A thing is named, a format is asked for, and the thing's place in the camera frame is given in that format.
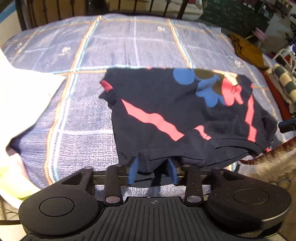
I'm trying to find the navy printed child t-shirt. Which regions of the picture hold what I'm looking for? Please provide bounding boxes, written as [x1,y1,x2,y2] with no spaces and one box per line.
[100,68,277,173]

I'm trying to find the orange knitted sleeve forearm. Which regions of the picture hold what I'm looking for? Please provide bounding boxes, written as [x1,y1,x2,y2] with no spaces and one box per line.
[240,138,295,190]

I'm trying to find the blue checked bed sheet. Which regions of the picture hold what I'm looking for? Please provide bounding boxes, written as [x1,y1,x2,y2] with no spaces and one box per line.
[1,14,281,189]

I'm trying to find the white cloth bag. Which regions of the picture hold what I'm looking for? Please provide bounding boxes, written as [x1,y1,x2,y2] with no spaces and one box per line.
[1,53,65,208]

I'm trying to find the striped cream green cloth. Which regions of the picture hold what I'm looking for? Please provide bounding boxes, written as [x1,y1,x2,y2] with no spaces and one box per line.
[266,63,295,114]

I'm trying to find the brown folded garment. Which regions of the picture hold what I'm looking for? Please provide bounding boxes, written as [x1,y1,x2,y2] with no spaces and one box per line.
[228,34,268,72]

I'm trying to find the dark green patterned cloth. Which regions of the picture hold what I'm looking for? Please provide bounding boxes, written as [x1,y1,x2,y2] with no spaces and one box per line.
[199,1,269,37]

